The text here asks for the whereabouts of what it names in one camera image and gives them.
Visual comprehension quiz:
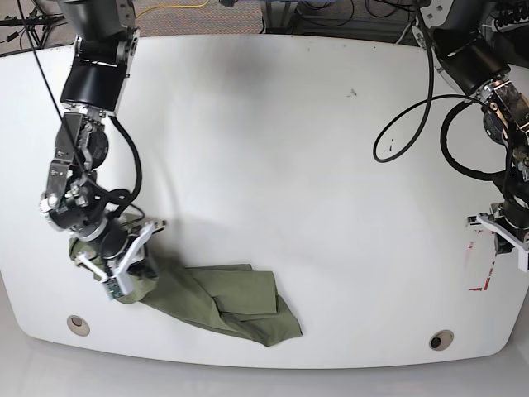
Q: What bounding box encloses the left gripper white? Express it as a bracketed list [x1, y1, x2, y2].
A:
[466, 203, 528, 256]

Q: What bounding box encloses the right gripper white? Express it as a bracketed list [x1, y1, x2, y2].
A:
[74, 218, 166, 285]

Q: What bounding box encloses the olive green T-shirt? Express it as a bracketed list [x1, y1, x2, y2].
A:
[68, 237, 305, 347]

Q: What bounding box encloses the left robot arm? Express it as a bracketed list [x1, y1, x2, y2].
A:
[414, 1, 528, 255]

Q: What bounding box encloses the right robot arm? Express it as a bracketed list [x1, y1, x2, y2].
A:
[40, 1, 164, 297]

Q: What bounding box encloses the red tape rectangle marking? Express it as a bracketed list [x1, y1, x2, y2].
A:
[463, 229, 496, 292]

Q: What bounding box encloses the white power strip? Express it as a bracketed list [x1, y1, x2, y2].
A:
[492, 8, 528, 33]

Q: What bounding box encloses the black tripod stand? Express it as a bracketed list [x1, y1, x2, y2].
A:
[1, 1, 67, 49]

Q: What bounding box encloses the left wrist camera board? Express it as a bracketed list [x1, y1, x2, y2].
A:
[517, 248, 529, 272]

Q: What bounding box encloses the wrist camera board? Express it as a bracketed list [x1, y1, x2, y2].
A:
[102, 275, 134, 304]
[517, 248, 529, 272]

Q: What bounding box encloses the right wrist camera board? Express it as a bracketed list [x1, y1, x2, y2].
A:
[102, 275, 134, 304]

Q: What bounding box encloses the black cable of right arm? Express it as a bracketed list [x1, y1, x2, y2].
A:
[94, 117, 145, 220]

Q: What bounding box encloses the left table cable grommet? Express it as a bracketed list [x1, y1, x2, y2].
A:
[67, 315, 90, 337]

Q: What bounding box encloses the table cable grommet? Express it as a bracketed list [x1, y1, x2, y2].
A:
[67, 315, 90, 337]
[429, 330, 454, 352]

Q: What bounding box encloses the right table cable grommet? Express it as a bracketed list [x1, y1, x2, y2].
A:
[429, 330, 454, 352]

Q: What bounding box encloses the yellow cable on floor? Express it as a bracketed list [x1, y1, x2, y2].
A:
[136, 0, 208, 20]

